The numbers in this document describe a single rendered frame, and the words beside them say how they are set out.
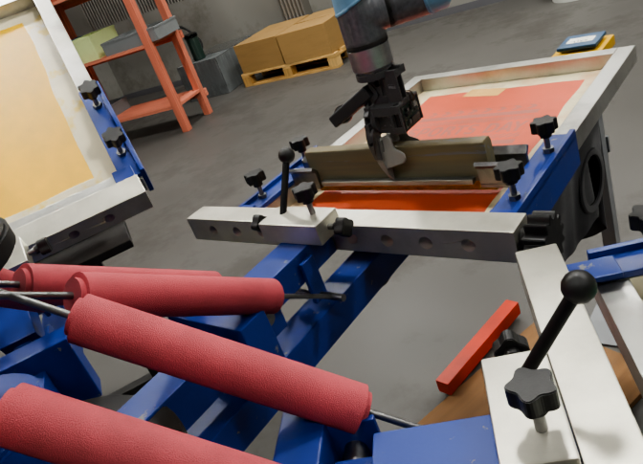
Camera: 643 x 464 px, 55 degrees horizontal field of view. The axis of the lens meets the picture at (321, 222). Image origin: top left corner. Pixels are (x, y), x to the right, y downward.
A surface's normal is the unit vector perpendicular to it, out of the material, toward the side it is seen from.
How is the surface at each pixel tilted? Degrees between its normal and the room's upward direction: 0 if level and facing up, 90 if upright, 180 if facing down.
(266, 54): 90
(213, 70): 90
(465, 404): 0
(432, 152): 90
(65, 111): 32
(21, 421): 56
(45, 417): 45
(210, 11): 90
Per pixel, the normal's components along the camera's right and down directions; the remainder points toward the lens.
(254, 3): -0.36, 0.52
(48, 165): -0.07, -0.57
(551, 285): -0.32, -0.85
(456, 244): -0.56, 0.53
